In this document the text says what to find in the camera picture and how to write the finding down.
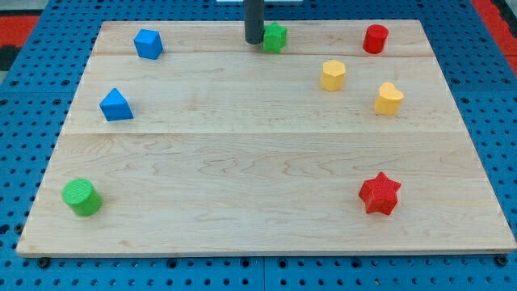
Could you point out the yellow heart block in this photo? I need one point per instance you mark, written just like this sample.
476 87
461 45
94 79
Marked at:
388 100

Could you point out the green star block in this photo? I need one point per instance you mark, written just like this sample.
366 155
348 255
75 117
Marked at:
274 38

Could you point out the yellow hexagon block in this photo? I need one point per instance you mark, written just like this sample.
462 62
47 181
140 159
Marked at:
333 75

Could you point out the red cylinder block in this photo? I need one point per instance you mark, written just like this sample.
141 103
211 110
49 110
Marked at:
375 38

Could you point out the red star block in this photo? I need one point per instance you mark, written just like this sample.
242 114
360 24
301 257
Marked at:
379 195

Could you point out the green cylinder block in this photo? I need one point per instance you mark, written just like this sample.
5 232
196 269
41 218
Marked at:
81 196

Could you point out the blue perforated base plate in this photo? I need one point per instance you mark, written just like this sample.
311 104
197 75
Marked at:
37 93

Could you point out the light wooden board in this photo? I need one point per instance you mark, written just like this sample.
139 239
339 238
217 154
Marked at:
235 152

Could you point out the blue triangle block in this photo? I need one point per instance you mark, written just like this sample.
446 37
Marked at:
115 106

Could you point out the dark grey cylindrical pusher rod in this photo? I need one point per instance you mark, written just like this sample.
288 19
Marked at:
254 21

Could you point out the blue cube block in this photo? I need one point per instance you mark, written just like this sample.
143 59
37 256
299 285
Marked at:
148 44

